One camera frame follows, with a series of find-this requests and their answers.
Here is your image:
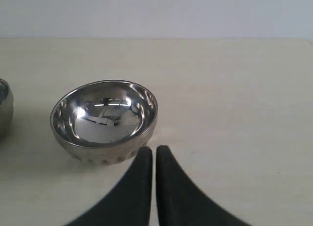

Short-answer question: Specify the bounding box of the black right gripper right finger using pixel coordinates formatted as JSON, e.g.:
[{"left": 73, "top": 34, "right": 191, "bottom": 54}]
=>
[{"left": 156, "top": 145, "right": 248, "bottom": 226}]

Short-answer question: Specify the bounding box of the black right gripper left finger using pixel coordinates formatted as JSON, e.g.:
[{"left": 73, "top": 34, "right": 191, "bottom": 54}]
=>
[{"left": 68, "top": 147, "right": 153, "bottom": 226}]

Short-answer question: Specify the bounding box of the dimpled steel bowl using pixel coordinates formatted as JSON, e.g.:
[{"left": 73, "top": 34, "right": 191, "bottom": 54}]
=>
[{"left": 49, "top": 80, "right": 158, "bottom": 165}]

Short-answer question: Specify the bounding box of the smooth steel bowl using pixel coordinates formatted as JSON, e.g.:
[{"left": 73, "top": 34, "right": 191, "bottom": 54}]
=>
[{"left": 0, "top": 79, "right": 14, "bottom": 139}]

